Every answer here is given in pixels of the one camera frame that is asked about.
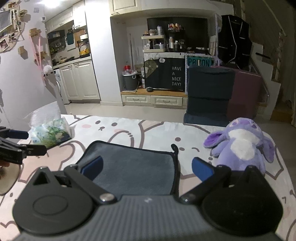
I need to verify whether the floral tissue pack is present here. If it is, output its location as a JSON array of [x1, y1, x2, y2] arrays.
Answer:
[[26, 101, 72, 149]]

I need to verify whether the bunny pattern tablecloth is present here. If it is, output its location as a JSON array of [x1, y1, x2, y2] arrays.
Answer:
[[0, 113, 296, 241]]

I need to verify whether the dark grey trash bin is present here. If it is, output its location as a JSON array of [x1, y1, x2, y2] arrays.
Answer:
[[122, 71, 139, 91]]

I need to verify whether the white drawer cabinet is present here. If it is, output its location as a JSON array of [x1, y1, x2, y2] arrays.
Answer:
[[121, 94, 188, 109]]

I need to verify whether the maroon cushioned panel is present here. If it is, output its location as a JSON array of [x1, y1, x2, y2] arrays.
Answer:
[[227, 69, 263, 121]]

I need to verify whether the purple and grey towel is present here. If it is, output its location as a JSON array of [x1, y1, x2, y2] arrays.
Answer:
[[76, 141, 180, 198]]

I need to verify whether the black have a nice day cloth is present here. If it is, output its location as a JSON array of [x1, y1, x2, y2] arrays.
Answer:
[[144, 58, 185, 92]]

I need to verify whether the teal poster sign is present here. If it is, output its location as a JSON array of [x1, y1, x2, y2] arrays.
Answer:
[[187, 55, 214, 67]]

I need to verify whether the black hanging garment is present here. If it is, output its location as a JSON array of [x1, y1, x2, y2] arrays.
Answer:
[[218, 15, 252, 71]]

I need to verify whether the dark chair back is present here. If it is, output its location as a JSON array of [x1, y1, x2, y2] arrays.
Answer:
[[184, 66, 235, 127]]

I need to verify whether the purple plush toy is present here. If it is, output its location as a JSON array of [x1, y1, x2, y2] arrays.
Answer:
[[203, 118, 274, 175]]

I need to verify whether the white countertop shelf rack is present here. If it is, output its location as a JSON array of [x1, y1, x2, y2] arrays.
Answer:
[[141, 35, 166, 53]]

